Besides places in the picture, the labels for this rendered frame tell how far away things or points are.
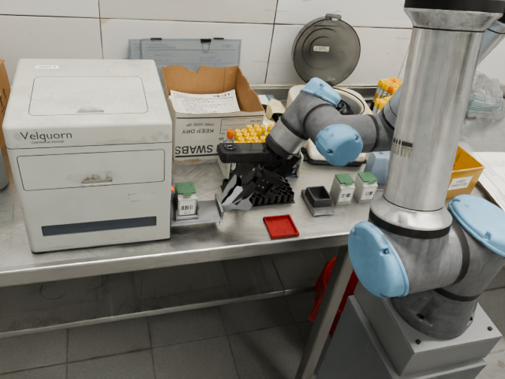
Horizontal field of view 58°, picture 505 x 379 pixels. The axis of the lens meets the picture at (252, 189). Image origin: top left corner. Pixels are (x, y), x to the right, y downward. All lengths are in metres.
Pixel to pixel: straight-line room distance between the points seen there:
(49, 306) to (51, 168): 0.90
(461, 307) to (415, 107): 0.38
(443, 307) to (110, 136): 0.64
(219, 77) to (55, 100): 0.68
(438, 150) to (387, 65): 1.15
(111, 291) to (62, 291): 0.16
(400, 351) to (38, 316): 1.19
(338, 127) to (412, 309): 0.35
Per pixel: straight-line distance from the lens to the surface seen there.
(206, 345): 1.91
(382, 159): 1.25
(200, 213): 1.04
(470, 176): 1.36
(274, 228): 1.08
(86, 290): 1.74
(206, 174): 1.22
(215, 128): 1.22
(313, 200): 1.14
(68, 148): 0.86
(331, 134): 0.84
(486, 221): 0.78
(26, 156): 0.88
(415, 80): 0.63
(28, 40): 1.47
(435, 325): 0.87
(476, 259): 0.77
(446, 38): 0.62
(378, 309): 0.93
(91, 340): 1.94
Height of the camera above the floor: 1.60
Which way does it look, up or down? 38 degrees down
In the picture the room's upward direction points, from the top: 9 degrees clockwise
